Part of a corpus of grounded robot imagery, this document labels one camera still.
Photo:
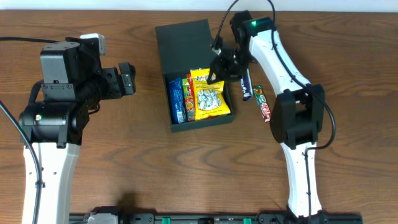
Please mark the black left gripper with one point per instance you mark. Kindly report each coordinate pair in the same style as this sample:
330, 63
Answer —
112, 82

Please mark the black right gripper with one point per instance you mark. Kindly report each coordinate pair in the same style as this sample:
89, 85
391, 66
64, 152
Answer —
226, 63

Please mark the purple Dairy Milk bar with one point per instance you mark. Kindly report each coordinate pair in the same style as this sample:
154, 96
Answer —
246, 85

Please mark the red KitKat bar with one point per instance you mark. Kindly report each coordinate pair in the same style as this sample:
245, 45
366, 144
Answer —
262, 102

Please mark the yellow sunflower seed bag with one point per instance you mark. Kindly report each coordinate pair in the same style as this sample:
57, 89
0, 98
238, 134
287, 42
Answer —
209, 100

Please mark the red dried fruit bag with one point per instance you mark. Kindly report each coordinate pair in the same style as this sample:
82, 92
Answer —
190, 84

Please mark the dark green gift box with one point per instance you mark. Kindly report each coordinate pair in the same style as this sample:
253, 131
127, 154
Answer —
182, 48

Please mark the blue cookie packet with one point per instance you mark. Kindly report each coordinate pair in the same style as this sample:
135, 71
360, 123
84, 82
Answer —
177, 101

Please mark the Haribo gummy bag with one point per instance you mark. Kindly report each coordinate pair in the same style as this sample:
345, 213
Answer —
189, 102

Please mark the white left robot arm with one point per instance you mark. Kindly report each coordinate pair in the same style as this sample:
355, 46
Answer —
58, 110

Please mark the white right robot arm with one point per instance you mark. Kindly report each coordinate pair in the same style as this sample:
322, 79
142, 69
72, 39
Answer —
297, 114

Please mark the black mounting rail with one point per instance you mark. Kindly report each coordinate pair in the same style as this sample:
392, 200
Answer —
116, 215

